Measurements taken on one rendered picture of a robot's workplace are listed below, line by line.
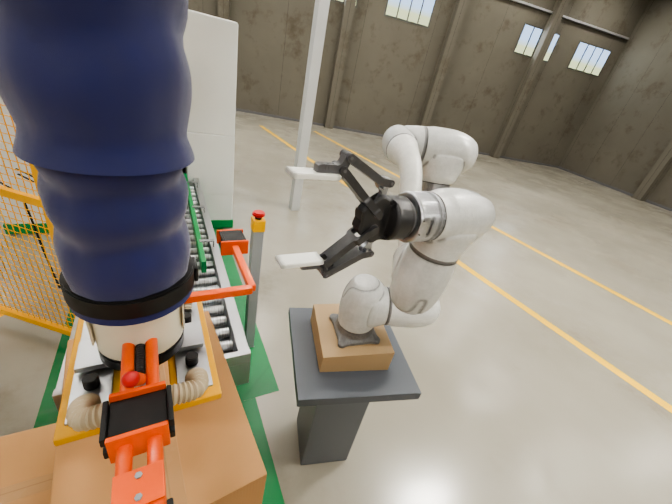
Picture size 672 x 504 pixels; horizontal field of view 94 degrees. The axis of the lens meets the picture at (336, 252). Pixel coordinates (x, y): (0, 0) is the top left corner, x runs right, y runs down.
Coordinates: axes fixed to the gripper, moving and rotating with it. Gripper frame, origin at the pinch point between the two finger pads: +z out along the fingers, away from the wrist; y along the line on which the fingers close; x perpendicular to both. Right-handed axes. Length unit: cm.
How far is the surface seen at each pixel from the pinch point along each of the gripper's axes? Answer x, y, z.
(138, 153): 15.1, -3.8, 17.9
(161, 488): -11.2, 34.8, 18.6
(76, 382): 21, 46, 33
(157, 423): -2.4, 33.1, 18.7
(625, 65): 690, -275, -1573
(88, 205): 16.5, 4.7, 24.9
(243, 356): 62, 98, -13
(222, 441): 9, 65, 6
